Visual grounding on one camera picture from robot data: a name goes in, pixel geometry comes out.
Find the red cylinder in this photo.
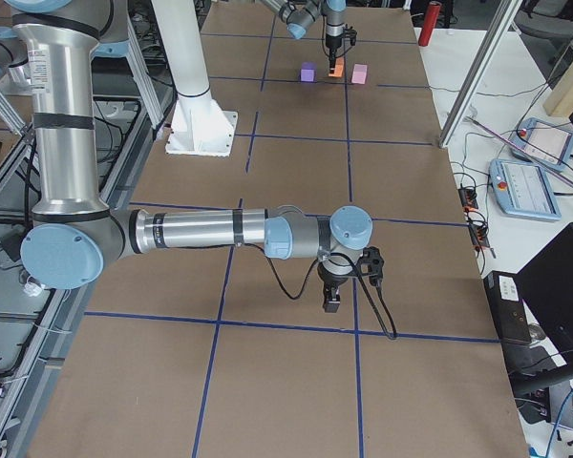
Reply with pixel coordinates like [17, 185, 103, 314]
[418, 1, 442, 47]

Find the orange black connector strip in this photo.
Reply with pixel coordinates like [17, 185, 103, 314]
[457, 185, 495, 256]

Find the purple foam block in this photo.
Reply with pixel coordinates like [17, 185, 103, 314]
[300, 62, 316, 83]

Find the far blue teach pendant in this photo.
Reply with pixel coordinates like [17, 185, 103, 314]
[509, 117, 573, 172]

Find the orange foam block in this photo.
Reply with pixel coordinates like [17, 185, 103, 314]
[329, 59, 344, 78]

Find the pink foam block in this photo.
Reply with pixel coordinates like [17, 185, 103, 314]
[351, 63, 368, 85]

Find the near blue teach pendant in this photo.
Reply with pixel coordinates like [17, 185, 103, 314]
[488, 159, 562, 221]

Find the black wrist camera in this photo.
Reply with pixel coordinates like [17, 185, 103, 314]
[359, 246, 384, 289]

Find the black camera cable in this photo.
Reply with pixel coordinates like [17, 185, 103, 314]
[245, 242, 398, 341]

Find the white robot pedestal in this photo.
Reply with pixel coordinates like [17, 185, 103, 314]
[150, 0, 239, 158]

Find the blue ethernet cable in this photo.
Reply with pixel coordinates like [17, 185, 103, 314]
[529, 381, 573, 458]

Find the black monitor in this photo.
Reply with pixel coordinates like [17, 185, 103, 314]
[512, 222, 573, 396]

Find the white mounting plate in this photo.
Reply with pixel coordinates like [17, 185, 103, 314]
[165, 94, 238, 156]

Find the grey aluminium post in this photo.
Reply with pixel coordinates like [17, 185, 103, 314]
[437, 0, 526, 148]

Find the blue teach pendant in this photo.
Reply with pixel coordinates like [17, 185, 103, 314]
[488, 159, 562, 221]
[509, 117, 573, 172]

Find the aluminium frame beam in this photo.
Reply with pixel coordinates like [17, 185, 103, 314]
[437, 0, 526, 148]

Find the black box with label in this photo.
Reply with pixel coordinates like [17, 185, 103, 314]
[483, 271, 531, 345]

